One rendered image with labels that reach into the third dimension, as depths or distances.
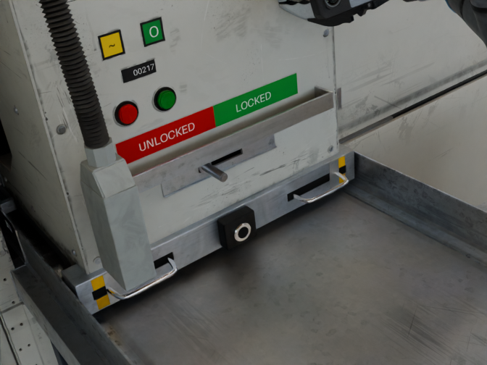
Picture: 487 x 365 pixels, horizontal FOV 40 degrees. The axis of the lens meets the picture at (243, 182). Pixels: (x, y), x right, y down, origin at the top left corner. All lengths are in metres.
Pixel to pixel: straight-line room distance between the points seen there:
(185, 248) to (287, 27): 0.37
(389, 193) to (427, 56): 0.51
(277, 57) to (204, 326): 0.41
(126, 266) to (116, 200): 0.10
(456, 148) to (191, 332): 1.06
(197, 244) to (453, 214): 0.41
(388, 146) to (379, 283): 0.64
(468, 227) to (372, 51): 0.52
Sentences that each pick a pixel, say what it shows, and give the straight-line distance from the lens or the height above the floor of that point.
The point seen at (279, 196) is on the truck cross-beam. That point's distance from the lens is 1.11.
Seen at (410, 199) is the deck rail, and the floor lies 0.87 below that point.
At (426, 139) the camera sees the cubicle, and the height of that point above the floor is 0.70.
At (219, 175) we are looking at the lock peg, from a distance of 0.96.
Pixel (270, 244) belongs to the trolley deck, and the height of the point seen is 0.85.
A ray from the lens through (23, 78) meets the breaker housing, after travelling 0.88.
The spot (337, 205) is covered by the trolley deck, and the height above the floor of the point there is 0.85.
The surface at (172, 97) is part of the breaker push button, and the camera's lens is 0.93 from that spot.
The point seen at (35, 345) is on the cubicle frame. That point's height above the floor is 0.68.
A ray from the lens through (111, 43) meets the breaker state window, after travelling 0.88.
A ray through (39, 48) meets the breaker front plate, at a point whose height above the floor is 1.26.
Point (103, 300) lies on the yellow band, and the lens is 1.00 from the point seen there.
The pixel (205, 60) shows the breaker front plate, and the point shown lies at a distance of 0.95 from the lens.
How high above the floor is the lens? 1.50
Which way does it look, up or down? 31 degrees down
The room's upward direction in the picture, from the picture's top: 7 degrees counter-clockwise
